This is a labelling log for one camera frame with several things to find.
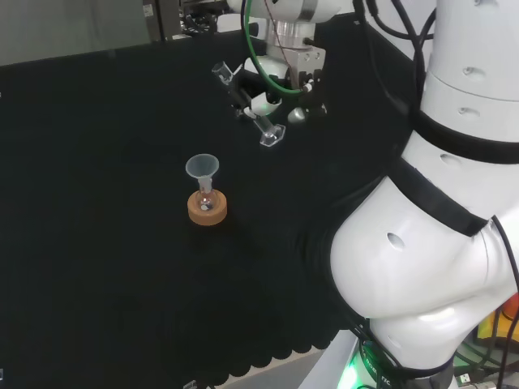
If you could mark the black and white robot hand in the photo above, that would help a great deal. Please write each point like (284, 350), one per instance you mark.
(263, 103)

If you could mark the clear glass graduated cylinder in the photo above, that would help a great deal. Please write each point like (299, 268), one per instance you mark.
(271, 134)

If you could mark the clear glass round-bottom flask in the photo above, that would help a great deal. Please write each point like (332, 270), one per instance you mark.
(206, 200)

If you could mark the clear plastic funnel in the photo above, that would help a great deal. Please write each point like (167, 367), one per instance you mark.
(202, 166)

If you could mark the dark equipment rack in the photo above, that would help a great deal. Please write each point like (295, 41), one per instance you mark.
(194, 20)

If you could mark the black bench cloth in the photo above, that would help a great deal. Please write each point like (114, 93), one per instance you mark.
(101, 202)

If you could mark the yellow stop button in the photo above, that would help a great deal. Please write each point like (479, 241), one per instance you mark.
(507, 324)

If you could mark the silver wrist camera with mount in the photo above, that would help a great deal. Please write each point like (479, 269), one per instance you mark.
(308, 56)

